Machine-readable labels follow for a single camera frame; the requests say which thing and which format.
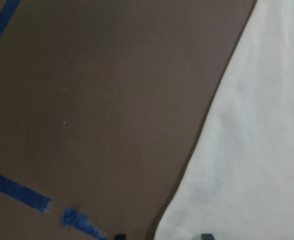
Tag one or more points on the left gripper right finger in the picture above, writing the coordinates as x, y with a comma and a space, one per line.
207, 236

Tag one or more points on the white long-sleeve printed shirt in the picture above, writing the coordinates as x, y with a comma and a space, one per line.
239, 182

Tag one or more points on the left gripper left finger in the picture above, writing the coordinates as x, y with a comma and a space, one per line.
121, 236

